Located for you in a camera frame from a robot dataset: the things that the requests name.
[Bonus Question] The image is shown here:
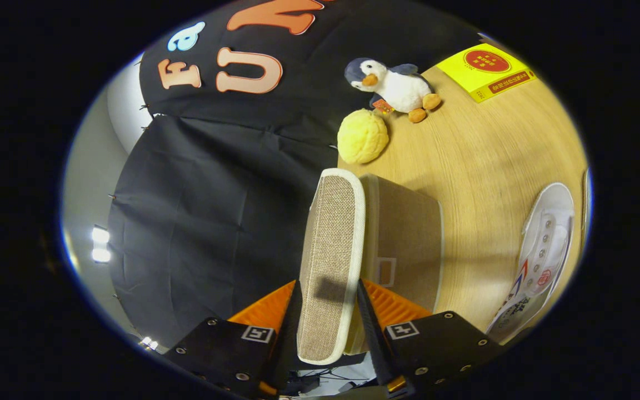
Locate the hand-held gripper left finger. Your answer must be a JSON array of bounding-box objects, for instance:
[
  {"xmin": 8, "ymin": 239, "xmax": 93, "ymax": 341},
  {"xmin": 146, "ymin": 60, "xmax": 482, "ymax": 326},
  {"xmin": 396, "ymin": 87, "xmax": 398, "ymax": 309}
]
[{"xmin": 164, "ymin": 279, "xmax": 304, "ymax": 399}]

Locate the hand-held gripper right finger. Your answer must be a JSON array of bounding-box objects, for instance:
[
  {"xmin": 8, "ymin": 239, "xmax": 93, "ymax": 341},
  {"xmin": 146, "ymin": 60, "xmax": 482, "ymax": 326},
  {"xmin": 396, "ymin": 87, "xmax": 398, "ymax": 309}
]
[{"xmin": 356, "ymin": 278, "xmax": 504, "ymax": 399}]

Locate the brown fabric storage box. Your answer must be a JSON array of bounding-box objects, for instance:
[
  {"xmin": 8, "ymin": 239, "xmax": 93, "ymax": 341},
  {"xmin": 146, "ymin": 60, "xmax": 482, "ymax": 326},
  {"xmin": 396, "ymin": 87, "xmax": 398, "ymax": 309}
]
[{"xmin": 345, "ymin": 174, "xmax": 444, "ymax": 356}]

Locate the brown storage box lid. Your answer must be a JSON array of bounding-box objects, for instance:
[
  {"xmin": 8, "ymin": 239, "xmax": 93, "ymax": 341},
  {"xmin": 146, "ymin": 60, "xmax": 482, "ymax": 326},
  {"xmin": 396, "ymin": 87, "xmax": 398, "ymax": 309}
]
[{"xmin": 297, "ymin": 168, "xmax": 366, "ymax": 366}]

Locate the yellow bread-shaped plush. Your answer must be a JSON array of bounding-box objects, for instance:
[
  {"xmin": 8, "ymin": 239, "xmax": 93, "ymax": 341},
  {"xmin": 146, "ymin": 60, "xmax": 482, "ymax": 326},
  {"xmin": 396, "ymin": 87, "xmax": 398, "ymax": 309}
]
[{"xmin": 337, "ymin": 109, "xmax": 390, "ymax": 164}]

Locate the penguin plush toy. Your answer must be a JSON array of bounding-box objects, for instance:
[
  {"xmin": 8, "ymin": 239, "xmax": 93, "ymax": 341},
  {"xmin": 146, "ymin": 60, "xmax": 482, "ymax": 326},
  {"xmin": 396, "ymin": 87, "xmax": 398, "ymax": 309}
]
[{"xmin": 344, "ymin": 58, "xmax": 442, "ymax": 123}]

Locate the yellow book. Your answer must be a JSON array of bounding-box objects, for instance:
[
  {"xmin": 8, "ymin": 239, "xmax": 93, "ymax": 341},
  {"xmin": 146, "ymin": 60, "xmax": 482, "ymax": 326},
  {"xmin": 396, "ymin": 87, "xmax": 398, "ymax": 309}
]
[{"xmin": 436, "ymin": 43, "xmax": 537, "ymax": 103}]

